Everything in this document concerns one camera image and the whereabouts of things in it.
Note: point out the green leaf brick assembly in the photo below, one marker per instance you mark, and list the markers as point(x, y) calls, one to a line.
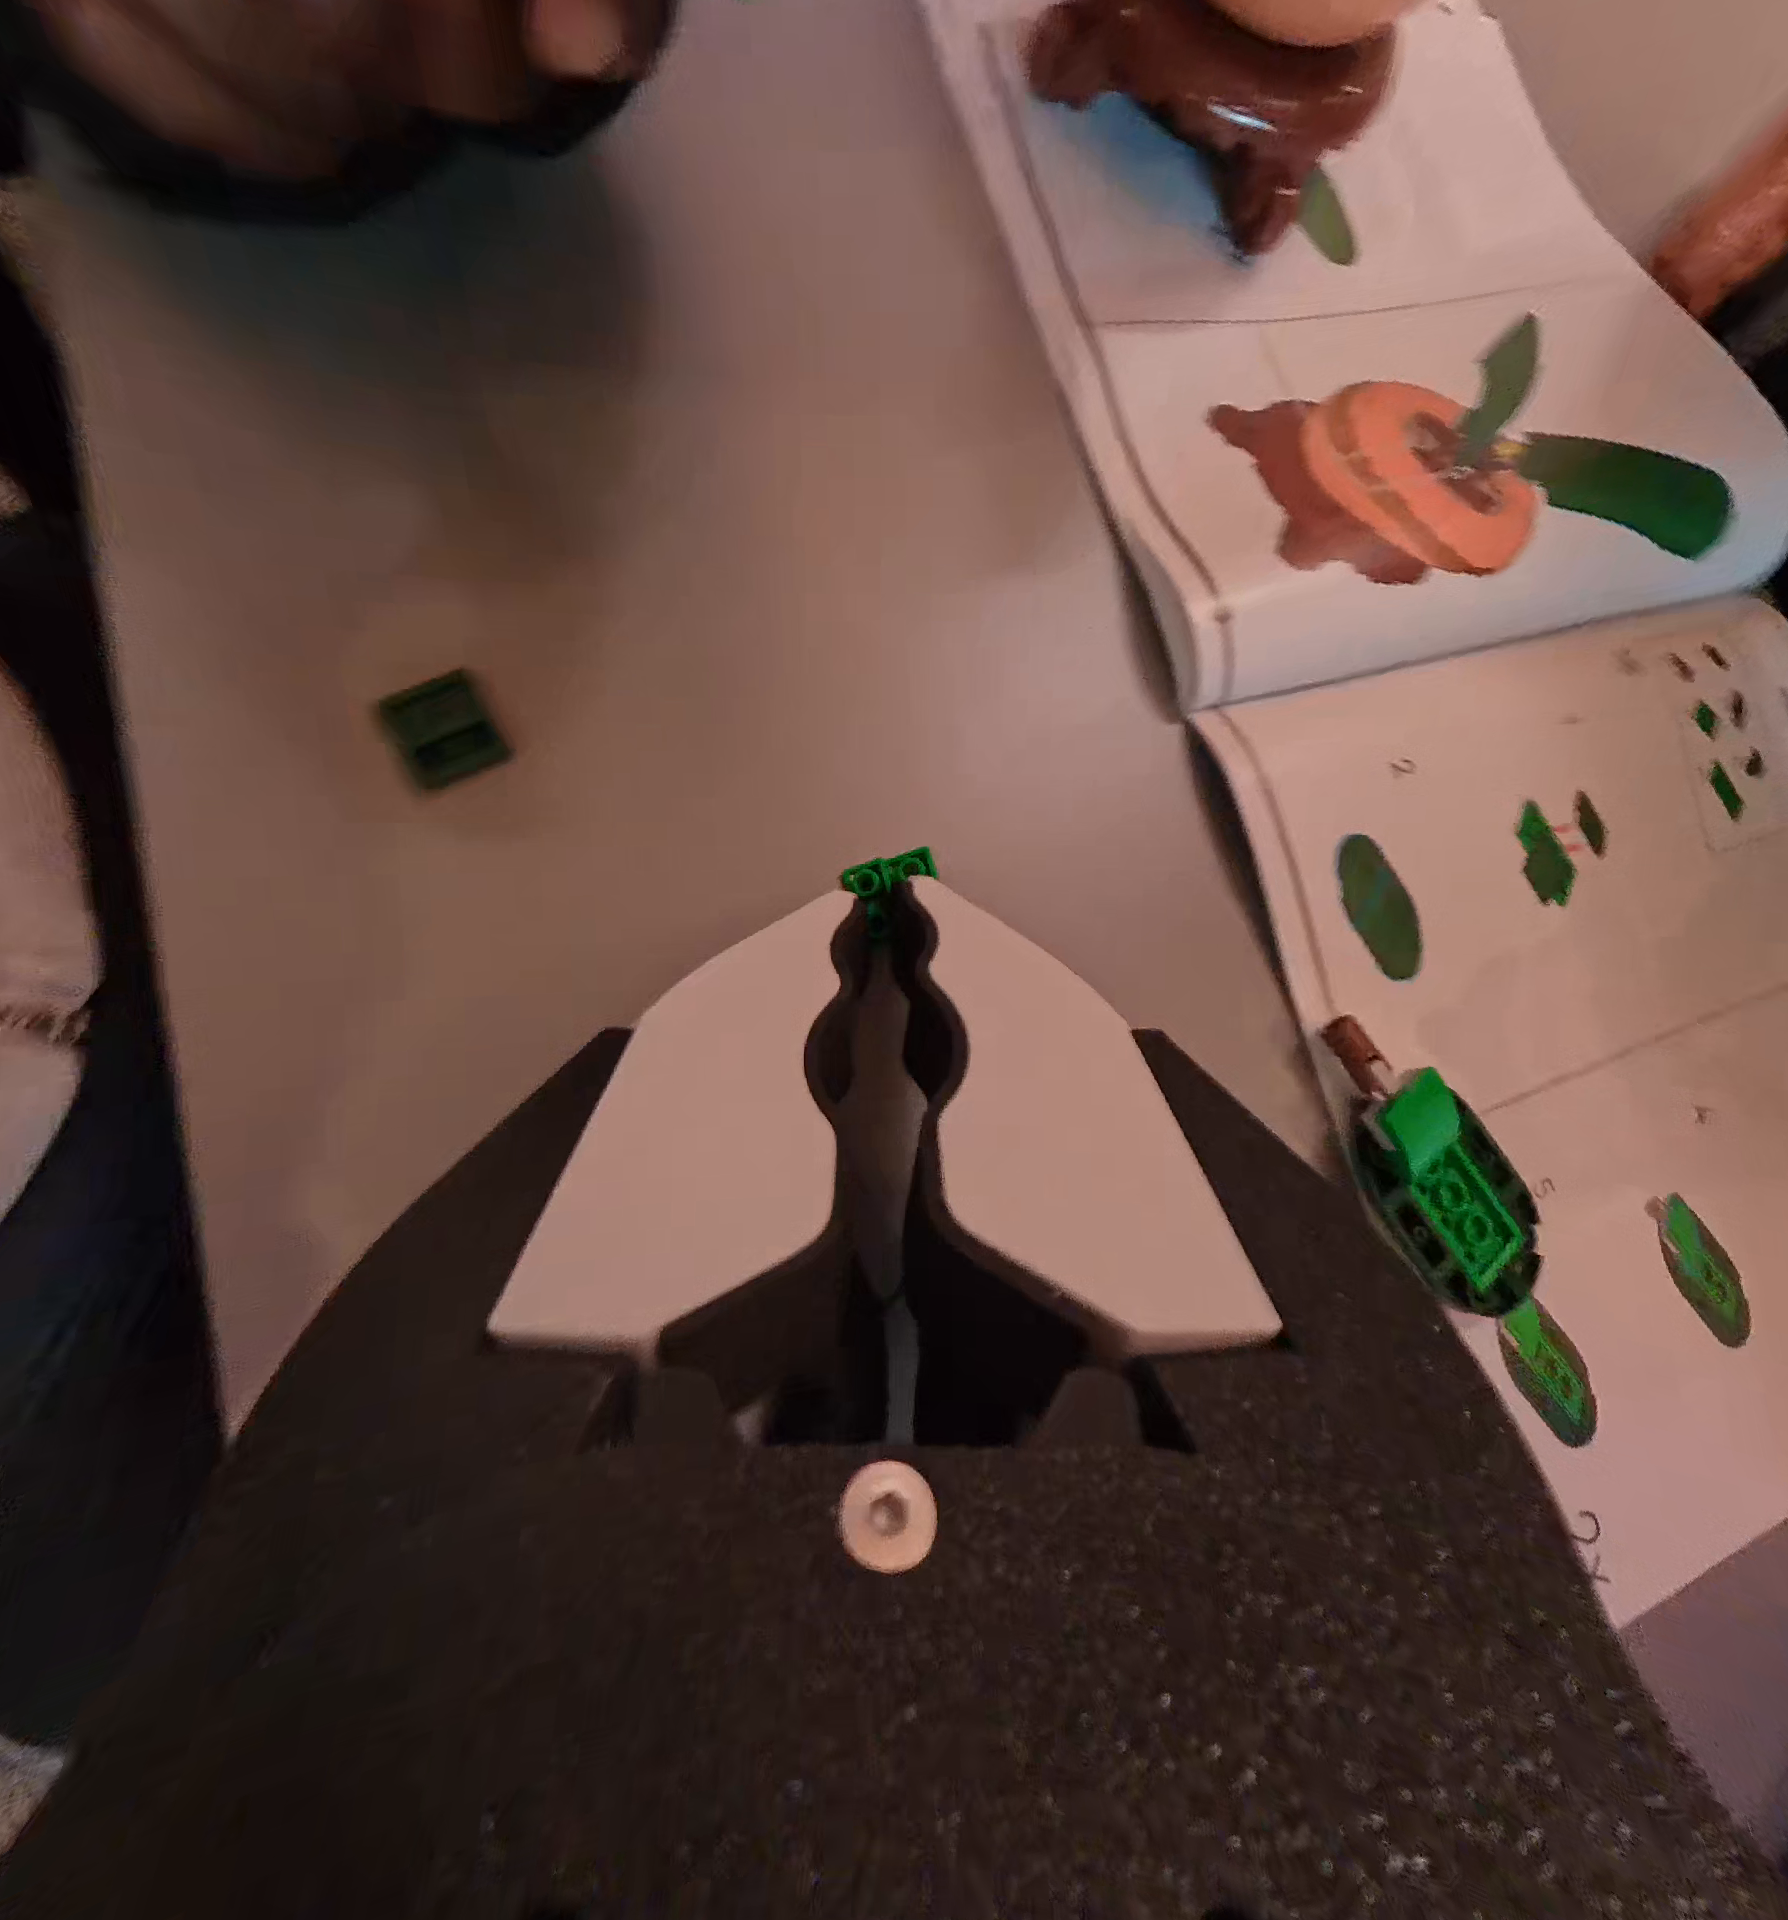
point(1449, 1201)

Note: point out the dark cloth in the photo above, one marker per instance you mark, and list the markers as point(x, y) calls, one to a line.
point(132, 901)

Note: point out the black and orange product box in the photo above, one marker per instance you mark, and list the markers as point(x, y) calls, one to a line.
point(1780, 181)

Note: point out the white desk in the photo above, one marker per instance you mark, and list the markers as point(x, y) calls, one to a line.
point(760, 451)

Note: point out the open instruction booklet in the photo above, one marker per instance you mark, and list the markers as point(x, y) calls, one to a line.
point(1285, 840)

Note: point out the brick flower pot model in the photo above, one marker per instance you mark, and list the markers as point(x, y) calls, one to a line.
point(1209, 89)

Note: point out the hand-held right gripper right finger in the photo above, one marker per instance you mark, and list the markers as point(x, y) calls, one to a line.
point(1088, 1154)

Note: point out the person's left hand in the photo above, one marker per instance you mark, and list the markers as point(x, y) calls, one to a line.
point(310, 74)

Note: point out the small green brick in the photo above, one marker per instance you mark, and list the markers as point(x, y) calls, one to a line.
point(889, 872)

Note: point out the green studded plate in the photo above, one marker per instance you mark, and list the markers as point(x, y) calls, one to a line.
point(445, 731)

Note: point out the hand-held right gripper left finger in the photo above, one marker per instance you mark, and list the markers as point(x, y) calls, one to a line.
point(685, 1142)

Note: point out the small brown brick piece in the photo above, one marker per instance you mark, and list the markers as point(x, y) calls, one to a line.
point(1353, 1049)

